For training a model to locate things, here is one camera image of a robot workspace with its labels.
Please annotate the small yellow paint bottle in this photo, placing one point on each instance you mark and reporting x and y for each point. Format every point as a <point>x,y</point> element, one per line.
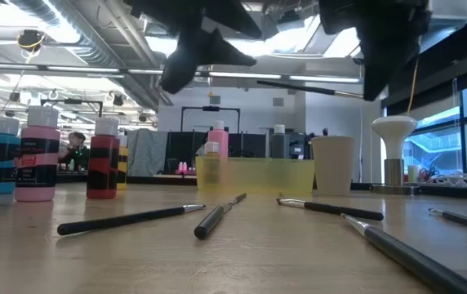
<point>123,171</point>

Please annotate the yellow translucent plastic bin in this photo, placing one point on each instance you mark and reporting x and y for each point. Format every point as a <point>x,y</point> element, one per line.
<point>266,175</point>

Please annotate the angled flat bristle paintbrush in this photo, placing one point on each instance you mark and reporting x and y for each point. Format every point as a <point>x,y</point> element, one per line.
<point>339,209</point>

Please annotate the medium round black paintbrush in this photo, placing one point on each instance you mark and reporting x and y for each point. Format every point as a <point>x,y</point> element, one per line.
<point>127,219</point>

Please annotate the large grey paint bottle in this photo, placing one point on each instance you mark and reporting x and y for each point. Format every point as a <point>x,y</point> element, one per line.
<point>279,145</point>

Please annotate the white dome table lamp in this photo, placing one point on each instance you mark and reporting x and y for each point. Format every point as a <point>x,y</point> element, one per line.
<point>394,126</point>

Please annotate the person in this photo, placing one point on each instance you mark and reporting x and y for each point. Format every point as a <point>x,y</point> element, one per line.
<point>74,151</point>

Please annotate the large glass window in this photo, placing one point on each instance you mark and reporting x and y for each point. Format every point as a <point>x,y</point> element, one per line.
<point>462,134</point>

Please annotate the small blue paint bottle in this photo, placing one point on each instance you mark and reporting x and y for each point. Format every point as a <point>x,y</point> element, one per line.
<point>0,163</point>

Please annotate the black table frame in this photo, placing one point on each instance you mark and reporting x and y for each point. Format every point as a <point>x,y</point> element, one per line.
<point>462,192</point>

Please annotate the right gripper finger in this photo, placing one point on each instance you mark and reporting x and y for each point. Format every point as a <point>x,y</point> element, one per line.
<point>360,61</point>
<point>388,57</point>

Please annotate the beige plastic cup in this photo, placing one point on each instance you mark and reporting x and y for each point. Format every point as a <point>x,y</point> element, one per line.
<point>333,163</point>

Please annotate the small red paint bottle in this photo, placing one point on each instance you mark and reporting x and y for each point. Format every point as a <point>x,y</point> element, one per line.
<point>102,171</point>

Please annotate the grey cloth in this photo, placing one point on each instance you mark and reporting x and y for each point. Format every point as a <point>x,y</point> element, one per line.
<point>148,151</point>

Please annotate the small pink paint bottle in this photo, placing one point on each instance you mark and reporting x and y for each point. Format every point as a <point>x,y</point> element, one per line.
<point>37,163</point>

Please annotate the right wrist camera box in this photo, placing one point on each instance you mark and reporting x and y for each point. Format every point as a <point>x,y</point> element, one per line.
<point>339,16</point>

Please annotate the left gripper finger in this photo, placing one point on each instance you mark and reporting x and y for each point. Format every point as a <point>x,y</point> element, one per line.
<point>233,16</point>
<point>225,53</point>

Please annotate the black monitor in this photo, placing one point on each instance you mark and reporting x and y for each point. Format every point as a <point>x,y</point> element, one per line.
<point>301,145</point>

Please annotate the large pink paint bottle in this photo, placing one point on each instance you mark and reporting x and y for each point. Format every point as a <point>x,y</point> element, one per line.
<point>219,139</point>

